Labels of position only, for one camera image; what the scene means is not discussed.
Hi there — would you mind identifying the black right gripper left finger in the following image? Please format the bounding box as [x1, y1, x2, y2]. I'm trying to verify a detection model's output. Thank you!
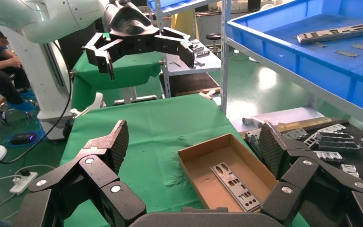
[12, 120, 147, 227]

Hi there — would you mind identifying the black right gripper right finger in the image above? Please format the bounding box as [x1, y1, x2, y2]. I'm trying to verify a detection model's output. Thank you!
[258, 122, 363, 227]

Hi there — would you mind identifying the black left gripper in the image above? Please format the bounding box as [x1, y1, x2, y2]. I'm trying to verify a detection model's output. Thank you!
[83, 1, 197, 81]

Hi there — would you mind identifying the silver metal I/O shield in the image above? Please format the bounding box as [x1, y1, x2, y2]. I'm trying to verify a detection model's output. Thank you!
[296, 23, 363, 45]
[210, 162, 262, 213]

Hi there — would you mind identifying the blue plastic tray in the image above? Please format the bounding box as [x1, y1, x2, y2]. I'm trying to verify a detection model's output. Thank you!
[147, 0, 220, 13]
[225, 0, 363, 110]

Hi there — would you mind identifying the black box with blue light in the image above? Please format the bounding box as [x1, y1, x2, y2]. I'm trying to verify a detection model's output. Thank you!
[3, 131, 46, 148]

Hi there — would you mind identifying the shallow brown cardboard box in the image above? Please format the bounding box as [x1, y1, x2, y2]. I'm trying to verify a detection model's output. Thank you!
[177, 133, 279, 214]

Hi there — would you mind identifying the green table cloth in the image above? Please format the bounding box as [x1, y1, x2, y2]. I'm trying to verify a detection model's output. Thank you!
[71, 50, 164, 110]
[59, 94, 311, 227]

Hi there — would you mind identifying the white metal rack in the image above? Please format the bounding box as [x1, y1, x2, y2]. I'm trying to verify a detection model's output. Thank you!
[148, 0, 223, 99]

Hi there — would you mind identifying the yellow sheet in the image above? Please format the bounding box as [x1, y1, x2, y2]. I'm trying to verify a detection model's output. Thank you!
[170, 11, 201, 40]

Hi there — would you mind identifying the large flat grey metal plate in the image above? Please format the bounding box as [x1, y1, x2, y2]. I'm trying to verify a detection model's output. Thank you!
[245, 128, 264, 157]

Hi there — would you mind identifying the white plastic pipe fitting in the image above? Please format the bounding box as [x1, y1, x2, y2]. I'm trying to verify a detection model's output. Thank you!
[242, 116, 265, 129]

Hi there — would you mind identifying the black round stool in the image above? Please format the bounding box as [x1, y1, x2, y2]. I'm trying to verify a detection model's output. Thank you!
[206, 32, 222, 57]

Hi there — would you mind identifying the perforated grey shelf upright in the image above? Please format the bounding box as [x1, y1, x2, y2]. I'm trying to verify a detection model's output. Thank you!
[219, 0, 232, 115]

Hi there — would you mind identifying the white power strip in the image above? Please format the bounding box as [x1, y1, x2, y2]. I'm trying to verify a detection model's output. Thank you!
[9, 170, 39, 195]

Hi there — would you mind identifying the white robot torso column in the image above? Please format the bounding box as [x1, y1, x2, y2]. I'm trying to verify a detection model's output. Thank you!
[0, 28, 105, 141]

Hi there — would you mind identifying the wheeled stool base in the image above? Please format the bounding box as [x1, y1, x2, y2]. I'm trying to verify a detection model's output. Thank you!
[0, 100, 38, 124]

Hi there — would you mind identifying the ladder-shaped metal bracket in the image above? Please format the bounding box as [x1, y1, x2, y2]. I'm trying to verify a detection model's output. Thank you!
[303, 133, 320, 148]

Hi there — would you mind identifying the narrow grey metal bracket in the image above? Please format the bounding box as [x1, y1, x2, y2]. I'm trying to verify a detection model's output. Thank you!
[283, 128, 309, 141]

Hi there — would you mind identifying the dark grey metal bracket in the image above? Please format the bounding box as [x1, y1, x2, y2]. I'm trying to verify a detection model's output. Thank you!
[315, 131, 361, 153]

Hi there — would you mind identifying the small grey metal bracket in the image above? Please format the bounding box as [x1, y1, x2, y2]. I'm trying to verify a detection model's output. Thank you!
[318, 123, 347, 134]

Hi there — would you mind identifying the black cable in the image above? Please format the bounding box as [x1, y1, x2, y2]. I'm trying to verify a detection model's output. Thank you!
[0, 41, 74, 165]

